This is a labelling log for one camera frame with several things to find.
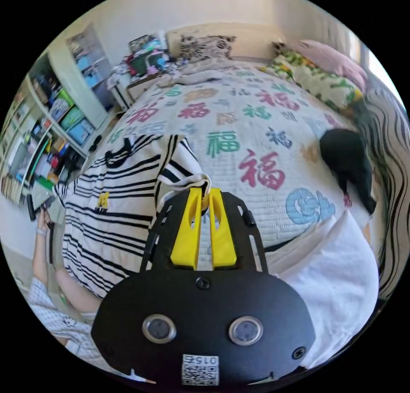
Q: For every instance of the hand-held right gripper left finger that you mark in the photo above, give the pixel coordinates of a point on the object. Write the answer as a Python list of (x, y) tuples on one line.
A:
[(187, 239)]

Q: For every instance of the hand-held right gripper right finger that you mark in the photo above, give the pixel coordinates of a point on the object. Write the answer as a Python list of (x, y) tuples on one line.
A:
[(222, 242)]

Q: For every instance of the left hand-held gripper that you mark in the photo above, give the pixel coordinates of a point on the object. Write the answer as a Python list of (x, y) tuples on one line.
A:
[(32, 207)]

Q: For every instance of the black and white striped shirt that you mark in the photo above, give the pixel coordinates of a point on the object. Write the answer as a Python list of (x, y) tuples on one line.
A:
[(109, 213)]

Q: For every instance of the person's left forearm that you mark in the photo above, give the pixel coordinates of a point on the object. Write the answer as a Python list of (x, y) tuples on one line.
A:
[(40, 258)]

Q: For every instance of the person's right forearm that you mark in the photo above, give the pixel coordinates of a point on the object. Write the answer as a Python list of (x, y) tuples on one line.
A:
[(77, 290)]

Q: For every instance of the wavy striped blanket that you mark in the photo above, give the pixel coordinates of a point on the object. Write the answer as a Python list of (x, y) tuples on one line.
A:
[(392, 162)]

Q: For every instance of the person's left hand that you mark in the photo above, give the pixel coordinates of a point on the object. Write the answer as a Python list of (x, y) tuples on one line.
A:
[(45, 221)]

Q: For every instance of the white shelf with books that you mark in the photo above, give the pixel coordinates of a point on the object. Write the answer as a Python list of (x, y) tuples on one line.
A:
[(48, 127)]

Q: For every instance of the white garment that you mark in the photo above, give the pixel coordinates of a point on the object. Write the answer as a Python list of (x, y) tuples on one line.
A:
[(333, 277)]

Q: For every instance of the bed with printed quilt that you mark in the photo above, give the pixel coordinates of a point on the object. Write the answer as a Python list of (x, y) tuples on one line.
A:
[(230, 117)]

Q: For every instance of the black garment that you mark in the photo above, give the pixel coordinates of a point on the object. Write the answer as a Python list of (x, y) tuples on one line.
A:
[(349, 159)]

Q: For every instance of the bedside table with clutter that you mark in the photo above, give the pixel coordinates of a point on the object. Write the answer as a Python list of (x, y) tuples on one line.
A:
[(144, 66)]

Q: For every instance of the green floral pillow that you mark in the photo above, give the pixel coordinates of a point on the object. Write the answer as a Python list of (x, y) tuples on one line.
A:
[(323, 79)]

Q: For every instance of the black and white patterned pillow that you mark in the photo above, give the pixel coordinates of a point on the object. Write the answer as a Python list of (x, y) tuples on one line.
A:
[(205, 47)]

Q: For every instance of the pink pillow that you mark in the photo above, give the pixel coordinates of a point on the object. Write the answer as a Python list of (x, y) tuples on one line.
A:
[(333, 58)]

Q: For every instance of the white curtain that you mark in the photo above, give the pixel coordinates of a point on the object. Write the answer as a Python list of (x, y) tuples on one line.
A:
[(342, 37)]

